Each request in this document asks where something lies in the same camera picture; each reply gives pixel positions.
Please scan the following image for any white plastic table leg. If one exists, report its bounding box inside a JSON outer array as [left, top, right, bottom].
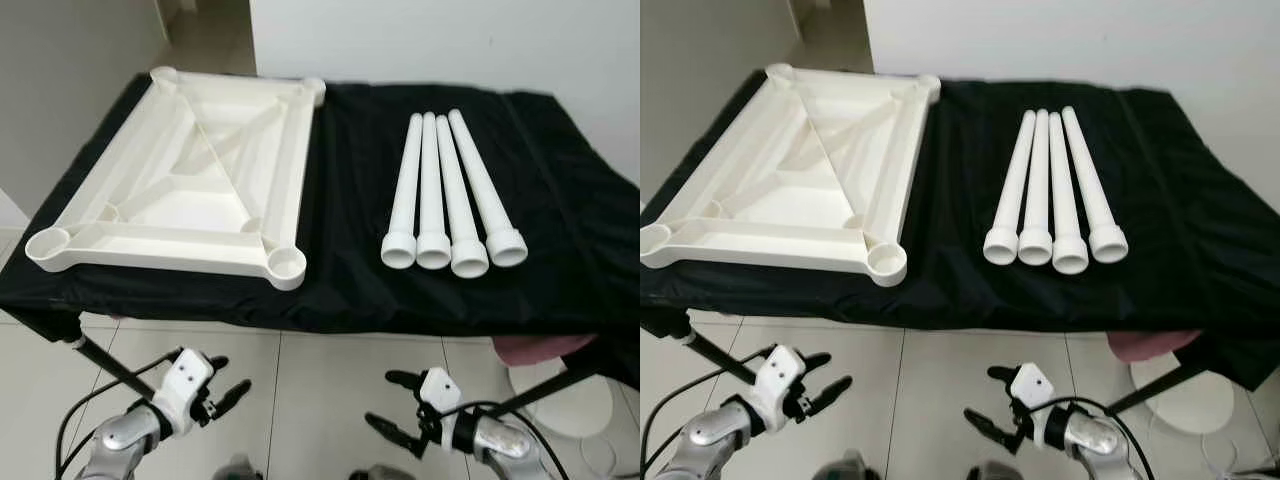
[[983, 109, 1038, 266], [415, 111, 453, 271], [1046, 111, 1090, 276], [1017, 108, 1055, 267], [435, 114, 491, 280], [380, 112, 425, 270], [447, 108, 530, 269], [1060, 105, 1130, 265]]

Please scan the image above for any pink stool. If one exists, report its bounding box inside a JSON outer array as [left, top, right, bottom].
[[493, 335, 598, 366], [1108, 330, 1201, 363]]

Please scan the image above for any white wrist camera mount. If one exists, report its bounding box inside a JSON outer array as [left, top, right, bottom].
[[152, 348, 216, 437], [745, 345, 809, 433], [416, 366, 477, 453], [1008, 362, 1073, 449]]

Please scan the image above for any white plastic children table top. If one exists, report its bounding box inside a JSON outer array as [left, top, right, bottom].
[[640, 63, 942, 289], [24, 66, 327, 292]]

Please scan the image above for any white floor cable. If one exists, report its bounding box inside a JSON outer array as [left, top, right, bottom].
[[1200, 438, 1280, 477], [585, 438, 641, 477]]

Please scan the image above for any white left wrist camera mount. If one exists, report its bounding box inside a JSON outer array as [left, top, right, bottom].
[[745, 345, 809, 433], [152, 348, 216, 437]]

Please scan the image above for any black table cloth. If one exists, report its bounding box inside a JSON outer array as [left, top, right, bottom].
[[640, 70, 1280, 393], [0, 72, 641, 391]]

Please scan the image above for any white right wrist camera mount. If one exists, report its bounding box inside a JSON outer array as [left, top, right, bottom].
[[1008, 362, 1073, 449], [416, 366, 477, 453]]

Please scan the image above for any white round floor base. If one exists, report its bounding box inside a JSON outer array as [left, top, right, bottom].
[[508, 360, 616, 439], [1130, 352, 1236, 435]]

